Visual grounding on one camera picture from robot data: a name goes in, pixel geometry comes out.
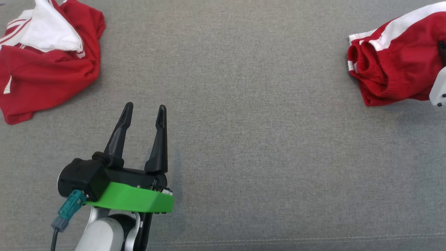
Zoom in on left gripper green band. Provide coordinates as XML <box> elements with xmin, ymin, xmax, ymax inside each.
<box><xmin>85</xmin><ymin>102</ymin><xmax>175</xmax><ymax>251</ymax></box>

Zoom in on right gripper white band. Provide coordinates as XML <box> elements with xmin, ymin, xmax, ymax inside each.
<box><xmin>429</xmin><ymin>41</ymin><xmax>446</xmax><ymax>107</ymax></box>

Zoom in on red shorts white stripes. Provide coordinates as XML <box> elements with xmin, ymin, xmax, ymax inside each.
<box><xmin>347</xmin><ymin>1</ymin><xmax>446</xmax><ymax>107</ymax></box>

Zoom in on red white basketball jersey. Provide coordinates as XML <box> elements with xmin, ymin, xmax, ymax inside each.
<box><xmin>0</xmin><ymin>0</ymin><xmax>106</xmax><ymax>125</ymax></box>

